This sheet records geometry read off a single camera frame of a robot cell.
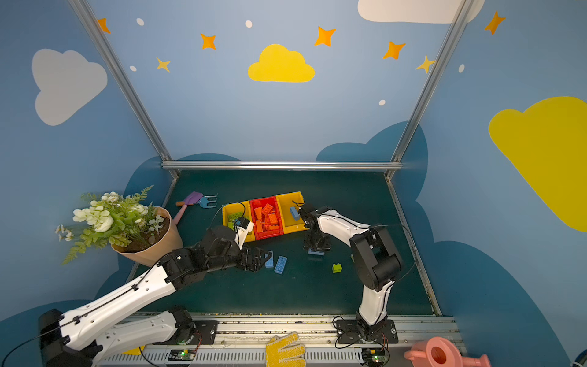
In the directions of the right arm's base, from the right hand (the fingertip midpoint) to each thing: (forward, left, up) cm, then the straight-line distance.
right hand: (315, 247), depth 92 cm
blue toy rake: (+22, +55, -2) cm, 59 cm away
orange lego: (+17, +22, +2) cm, 28 cm away
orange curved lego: (+15, +26, +2) cm, 30 cm away
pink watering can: (-34, -34, +8) cm, 49 cm away
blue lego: (-2, 0, 0) cm, 2 cm away
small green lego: (-8, -8, -1) cm, 11 cm away
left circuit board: (-38, +42, -2) cm, 57 cm away
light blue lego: (+16, +9, +1) cm, 18 cm away
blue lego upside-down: (-6, +14, -5) cm, 16 cm away
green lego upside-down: (+13, +37, 0) cm, 39 cm away
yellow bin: (+15, +31, +5) cm, 35 cm away
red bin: (+7, +17, +1) cm, 19 cm away
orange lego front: (+12, +19, +2) cm, 22 cm away
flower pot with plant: (-6, +62, +18) cm, 65 cm away
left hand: (-12, +18, +17) cm, 27 cm away
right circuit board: (-35, -19, -3) cm, 40 cm away
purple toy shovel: (+21, +60, +1) cm, 64 cm away
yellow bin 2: (+22, +14, +1) cm, 26 cm away
